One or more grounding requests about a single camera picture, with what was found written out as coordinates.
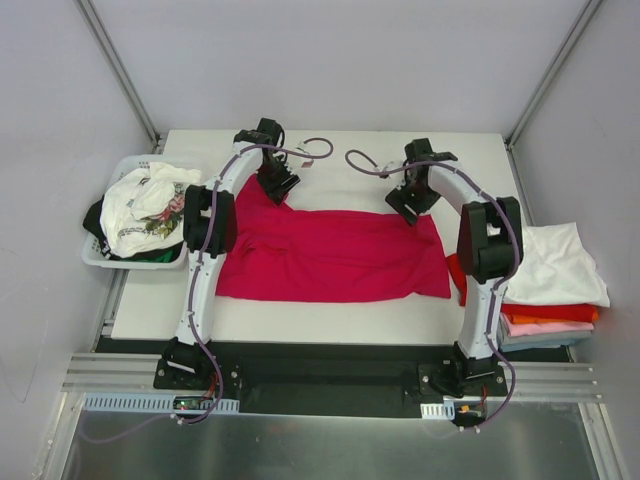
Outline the magenta t-shirt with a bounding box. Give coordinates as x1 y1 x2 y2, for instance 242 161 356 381
216 177 451 303

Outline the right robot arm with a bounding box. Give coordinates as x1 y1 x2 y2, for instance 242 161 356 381
385 138 524 395

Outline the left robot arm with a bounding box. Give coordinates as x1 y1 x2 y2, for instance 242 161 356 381
154 118 300 390

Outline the white floral print t-shirt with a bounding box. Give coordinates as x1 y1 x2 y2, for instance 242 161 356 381
100 162 203 258

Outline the white folded t-shirt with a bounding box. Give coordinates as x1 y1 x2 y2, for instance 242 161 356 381
504 223 610 308

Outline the red folded t-shirt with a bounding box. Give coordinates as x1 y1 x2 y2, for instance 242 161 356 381
446 254 599 323

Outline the pink folded t-shirt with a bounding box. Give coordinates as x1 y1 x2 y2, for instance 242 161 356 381
502 322 594 337

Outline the grey folded t-shirt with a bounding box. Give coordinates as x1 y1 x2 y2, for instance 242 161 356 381
498 320 594 352

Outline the black garment in basket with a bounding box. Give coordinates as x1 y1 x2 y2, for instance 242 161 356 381
82 198 104 238

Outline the white plastic laundry basket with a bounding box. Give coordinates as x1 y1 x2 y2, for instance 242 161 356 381
81 154 210 270

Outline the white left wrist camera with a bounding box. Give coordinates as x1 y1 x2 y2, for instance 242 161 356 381
286 143 315 171

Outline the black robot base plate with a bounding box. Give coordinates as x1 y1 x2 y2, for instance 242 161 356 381
153 340 508 418

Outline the white slotted cable duct right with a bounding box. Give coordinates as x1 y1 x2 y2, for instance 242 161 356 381
420 401 455 421

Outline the white slotted cable duct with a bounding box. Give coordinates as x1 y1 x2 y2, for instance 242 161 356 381
420 401 455 421
83 393 240 416

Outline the aluminium frame post left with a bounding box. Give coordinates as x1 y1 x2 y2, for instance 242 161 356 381
73 0 163 153

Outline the aluminium frame post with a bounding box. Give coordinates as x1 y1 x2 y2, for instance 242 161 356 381
73 0 163 153
505 0 605 151

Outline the aluminium frame post right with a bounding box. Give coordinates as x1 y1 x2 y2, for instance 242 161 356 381
505 0 605 151

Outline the aluminium front rail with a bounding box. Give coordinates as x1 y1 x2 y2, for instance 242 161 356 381
63 353 605 403

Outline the white slotted cable duct left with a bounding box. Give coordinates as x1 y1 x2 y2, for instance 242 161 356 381
83 393 240 416

